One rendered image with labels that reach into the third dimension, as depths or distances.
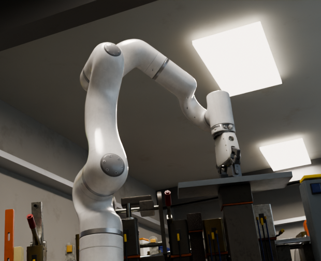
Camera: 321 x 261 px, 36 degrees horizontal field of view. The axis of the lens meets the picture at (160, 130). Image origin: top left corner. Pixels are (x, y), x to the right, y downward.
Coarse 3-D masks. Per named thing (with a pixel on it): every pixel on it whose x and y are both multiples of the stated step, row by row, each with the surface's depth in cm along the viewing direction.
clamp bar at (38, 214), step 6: (36, 204) 181; (36, 210) 181; (36, 216) 181; (42, 216) 183; (36, 222) 180; (42, 222) 182; (36, 228) 180; (42, 228) 181; (42, 234) 180; (42, 240) 179
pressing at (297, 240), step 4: (276, 240) 183; (280, 240) 183; (284, 240) 183; (288, 240) 183; (292, 240) 183; (296, 240) 183; (300, 240) 183; (304, 240) 183; (308, 240) 183; (276, 244) 190; (280, 244) 192; (292, 244) 196; (296, 244) 197; (300, 244) 198; (292, 248) 200; (296, 248) 200; (168, 252) 182; (140, 256) 187; (144, 256) 187; (168, 256) 193; (72, 260) 181
